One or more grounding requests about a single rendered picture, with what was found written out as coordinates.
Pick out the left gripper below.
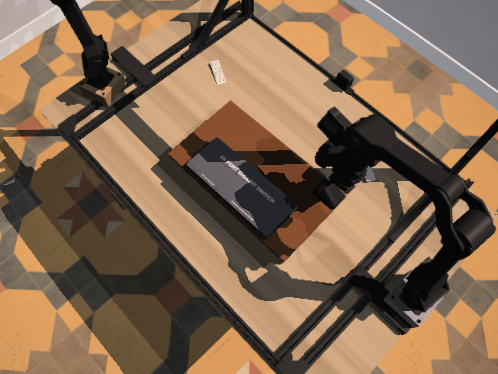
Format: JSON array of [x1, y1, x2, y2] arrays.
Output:
[[313, 156, 369, 210]]

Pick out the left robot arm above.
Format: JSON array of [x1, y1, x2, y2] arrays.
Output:
[[315, 106, 496, 315]]

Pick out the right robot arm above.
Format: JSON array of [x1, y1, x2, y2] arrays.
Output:
[[50, 0, 114, 90]]

